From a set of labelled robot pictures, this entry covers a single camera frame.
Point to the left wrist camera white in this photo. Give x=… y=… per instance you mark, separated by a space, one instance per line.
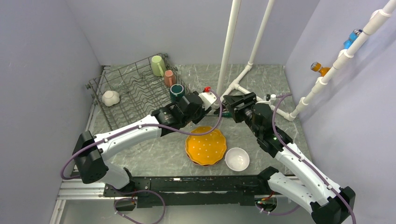
x=208 y=98

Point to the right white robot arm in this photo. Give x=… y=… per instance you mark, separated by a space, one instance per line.
x=325 y=200

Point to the white scalloped small bowl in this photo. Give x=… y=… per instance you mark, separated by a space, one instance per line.
x=110 y=98

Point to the orange clamp on pipe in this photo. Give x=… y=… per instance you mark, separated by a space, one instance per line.
x=317 y=67

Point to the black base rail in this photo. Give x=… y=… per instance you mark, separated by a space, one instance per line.
x=243 y=190

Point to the light green mug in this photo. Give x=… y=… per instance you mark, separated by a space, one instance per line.
x=158 y=66

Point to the yellow polka dot plate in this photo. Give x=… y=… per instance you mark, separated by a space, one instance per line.
x=212 y=143

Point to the grey wire dish rack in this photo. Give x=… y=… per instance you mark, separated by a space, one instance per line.
x=141 y=92

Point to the dark green mug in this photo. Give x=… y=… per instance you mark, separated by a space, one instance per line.
x=177 y=91

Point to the small red-brown mug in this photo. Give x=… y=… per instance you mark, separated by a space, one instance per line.
x=169 y=78

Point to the white PVC pipe frame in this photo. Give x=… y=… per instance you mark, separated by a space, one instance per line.
x=258 y=32

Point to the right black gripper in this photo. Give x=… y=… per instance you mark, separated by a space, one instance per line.
x=234 y=101

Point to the red plate under yellow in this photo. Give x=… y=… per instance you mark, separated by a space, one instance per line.
x=205 y=160

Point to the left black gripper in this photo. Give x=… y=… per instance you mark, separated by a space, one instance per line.
x=202 y=112

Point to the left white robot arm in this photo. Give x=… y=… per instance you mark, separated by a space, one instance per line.
x=92 y=152

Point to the blue clamp on pipe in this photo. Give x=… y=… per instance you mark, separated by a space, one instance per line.
x=352 y=37

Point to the white PVC pipe diagonal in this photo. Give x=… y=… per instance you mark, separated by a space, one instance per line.
x=377 y=19

